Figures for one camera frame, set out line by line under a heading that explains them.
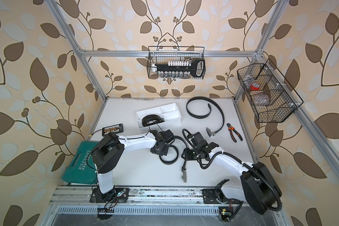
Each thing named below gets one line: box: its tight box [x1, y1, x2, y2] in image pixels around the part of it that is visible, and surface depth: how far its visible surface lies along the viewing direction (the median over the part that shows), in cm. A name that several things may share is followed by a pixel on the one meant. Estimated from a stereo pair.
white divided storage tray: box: [136, 102, 182, 129], surface depth 107 cm
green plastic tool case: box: [61, 140, 98, 185], surface depth 80 cm
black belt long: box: [159, 135, 188, 183], surface depth 86 cm
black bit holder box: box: [102, 123, 124, 137], surface depth 101 cm
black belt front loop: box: [141, 114, 165, 127], surface depth 98 cm
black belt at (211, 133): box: [186, 96, 226, 138], surface depth 110 cm
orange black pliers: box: [226, 122, 243, 143], surface depth 101 cm
